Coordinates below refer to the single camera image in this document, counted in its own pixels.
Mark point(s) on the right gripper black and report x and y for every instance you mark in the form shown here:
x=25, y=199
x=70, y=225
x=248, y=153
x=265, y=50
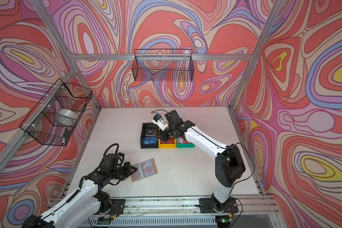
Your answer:
x=161, y=134

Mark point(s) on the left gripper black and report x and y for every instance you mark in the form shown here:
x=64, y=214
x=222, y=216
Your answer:
x=127, y=166

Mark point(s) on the tan leather card holder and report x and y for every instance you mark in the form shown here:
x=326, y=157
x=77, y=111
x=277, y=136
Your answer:
x=138, y=175

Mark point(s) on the red white circle card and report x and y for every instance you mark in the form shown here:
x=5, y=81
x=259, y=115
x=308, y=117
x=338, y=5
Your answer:
x=148, y=168

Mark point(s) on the blue VIP credit card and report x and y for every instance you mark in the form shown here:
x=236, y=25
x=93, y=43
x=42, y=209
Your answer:
x=150, y=141

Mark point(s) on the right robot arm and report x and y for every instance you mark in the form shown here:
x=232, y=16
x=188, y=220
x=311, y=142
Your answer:
x=229, y=165

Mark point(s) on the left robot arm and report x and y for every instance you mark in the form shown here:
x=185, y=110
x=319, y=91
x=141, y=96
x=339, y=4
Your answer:
x=88, y=198

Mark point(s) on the green storage bin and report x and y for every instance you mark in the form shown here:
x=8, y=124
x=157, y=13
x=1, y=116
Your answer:
x=181, y=143

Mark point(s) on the yellow storage bin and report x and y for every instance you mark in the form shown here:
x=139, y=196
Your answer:
x=167, y=144

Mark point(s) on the black storage bin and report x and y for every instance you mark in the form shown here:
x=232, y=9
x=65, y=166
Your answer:
x=145, y=126

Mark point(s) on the small black device in basket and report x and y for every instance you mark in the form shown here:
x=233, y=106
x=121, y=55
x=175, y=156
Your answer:
x=66, y=134

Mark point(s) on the grey tape roll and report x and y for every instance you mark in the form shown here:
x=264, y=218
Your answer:
x=65, y=117

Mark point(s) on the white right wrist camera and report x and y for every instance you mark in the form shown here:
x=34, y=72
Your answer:
x=158, y=120

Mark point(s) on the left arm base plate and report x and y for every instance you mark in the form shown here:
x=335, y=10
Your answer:
x=113, y=207

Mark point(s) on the back wall wire basket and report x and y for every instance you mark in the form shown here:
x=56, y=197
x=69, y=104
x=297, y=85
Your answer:
x=165, y=65

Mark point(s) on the wall wire basket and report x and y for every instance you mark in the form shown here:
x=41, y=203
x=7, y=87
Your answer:
x=40, y=124
x=165, y=65

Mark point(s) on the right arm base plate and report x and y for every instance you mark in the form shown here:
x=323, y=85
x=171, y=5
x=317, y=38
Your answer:
x=211, y=205

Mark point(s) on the left wall wire basket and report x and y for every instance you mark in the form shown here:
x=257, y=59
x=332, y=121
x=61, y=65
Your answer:
x=40, y=124

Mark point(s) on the aluminium front rail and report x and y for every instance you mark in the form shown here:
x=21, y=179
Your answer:
x=185, y=206

